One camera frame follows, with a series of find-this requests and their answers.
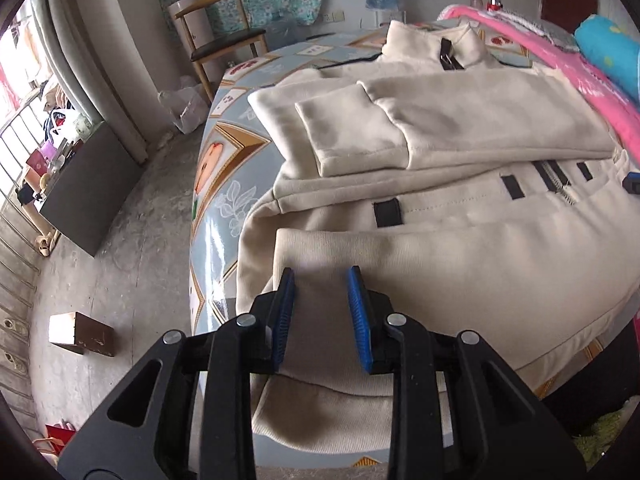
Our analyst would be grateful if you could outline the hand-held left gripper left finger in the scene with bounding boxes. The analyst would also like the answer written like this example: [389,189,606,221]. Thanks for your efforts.
[57,267,299,480]

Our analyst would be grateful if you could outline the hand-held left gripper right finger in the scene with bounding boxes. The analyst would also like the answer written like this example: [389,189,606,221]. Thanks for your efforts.
[347,265,587,480]

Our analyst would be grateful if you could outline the beige zip jacket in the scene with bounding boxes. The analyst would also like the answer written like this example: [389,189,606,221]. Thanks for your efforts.
[235,20,640,453]

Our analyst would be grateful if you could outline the pink floral blanket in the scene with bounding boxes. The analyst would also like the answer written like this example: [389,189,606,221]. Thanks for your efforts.
[435,4,640,161]

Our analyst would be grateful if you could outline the blue dotted pillow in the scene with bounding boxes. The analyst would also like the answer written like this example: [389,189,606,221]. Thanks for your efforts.
[574,15,640,93]

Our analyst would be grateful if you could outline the patterned grey tablecloth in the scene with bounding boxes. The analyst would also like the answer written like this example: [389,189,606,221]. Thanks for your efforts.
[190,22,640,466]

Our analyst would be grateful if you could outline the grey lace cloth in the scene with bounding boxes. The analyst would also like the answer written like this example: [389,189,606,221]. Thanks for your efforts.
[525,17,581,54]

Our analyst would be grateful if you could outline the person's black trouser legs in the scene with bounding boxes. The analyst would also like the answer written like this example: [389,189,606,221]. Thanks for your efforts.
[545,320,640,436]

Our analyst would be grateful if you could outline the brown cardboard box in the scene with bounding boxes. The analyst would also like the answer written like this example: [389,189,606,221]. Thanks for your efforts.
[48,311,115,357]

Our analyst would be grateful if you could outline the clear plastic bag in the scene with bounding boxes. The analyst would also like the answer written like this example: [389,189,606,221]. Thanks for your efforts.
[159,85,211,135]

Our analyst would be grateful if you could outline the dark low cabinet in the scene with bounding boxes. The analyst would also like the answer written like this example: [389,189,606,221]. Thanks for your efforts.
[39,120,144,257]

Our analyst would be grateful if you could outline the beige sandal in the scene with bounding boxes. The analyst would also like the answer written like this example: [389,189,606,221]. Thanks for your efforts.
[34,232,62,259]

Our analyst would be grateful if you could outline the green fluffy cloth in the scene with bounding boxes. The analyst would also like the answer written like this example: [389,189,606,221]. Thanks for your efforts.
[572,402,639,456]

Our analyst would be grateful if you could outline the red paper bag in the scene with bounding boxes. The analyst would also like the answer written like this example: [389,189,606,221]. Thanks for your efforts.
[32,422,77,457]

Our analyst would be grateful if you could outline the metal window railing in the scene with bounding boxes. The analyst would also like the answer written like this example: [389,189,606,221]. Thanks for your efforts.
[0,105,67,436]

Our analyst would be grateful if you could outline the wooden chair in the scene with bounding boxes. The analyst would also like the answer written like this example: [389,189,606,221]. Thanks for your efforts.
[172,0,269,106]

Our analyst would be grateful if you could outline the white plastic bag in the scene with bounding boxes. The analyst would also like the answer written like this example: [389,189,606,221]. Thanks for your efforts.
[47,107,92,142]

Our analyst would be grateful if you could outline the white water dispenser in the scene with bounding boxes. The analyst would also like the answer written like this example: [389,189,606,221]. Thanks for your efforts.
[360,7,407,29]

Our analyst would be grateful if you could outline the white cylindrical bin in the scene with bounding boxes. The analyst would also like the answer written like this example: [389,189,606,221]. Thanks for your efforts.
[168,0,214,52]

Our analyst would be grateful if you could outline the grey curtain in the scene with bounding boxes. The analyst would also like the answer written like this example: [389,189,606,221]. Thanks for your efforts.
[30,0,167,162]

